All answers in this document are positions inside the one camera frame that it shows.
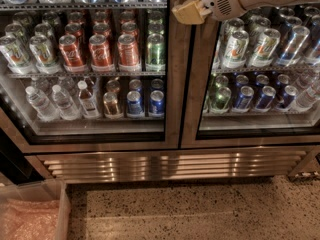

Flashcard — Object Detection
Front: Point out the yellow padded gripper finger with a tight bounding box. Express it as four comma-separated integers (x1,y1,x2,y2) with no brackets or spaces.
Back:
172,0,212,25

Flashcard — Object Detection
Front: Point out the glass fridge door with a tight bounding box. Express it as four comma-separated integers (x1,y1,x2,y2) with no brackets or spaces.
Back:
1,0,190,154
182,2,320,148

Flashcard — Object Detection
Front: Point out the white can right fridge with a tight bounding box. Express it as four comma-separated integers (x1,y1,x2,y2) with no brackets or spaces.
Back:
222,30,249,69

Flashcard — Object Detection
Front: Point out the blue can right fridge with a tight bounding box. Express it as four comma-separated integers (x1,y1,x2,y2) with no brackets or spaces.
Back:
232,86,254,112

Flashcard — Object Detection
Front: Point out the steel fridge bottom grille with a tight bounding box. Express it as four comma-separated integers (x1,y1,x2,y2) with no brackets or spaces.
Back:
27,145,319,184

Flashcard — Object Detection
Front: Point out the green soda can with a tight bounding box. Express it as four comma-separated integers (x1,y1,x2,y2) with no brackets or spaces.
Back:
145,34,165,71

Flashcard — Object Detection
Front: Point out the blue soda can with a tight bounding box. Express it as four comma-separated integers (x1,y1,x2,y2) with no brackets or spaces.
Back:
149,90,164,117
127,91,144,117

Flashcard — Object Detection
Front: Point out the red cola can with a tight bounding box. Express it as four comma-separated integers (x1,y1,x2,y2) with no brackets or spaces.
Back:
59,34,88,73
89,34,115,73

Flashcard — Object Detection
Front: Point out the gold soda can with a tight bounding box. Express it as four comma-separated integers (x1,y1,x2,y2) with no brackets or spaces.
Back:
103,92,123,119

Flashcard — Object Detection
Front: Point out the front red cola can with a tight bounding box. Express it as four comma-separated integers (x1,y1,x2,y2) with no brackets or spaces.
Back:
59,34,88,73

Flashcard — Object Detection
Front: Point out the brown tea bottle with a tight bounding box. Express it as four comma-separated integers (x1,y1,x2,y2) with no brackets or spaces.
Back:
77,80,101,119

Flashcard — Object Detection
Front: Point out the clear water bottle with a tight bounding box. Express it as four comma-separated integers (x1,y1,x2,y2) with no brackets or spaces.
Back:
25,86,59,122
52,85,80,121

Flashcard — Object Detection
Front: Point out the white citrus soda can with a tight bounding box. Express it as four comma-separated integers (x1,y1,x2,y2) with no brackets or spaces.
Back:
0,36,37,75

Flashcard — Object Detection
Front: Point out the clear plastic storage bin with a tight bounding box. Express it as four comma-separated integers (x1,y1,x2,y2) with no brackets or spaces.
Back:
0,180,71,240

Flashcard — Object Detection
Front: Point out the pink bubble wrap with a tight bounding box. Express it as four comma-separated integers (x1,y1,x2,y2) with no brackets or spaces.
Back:
0,199,59,240

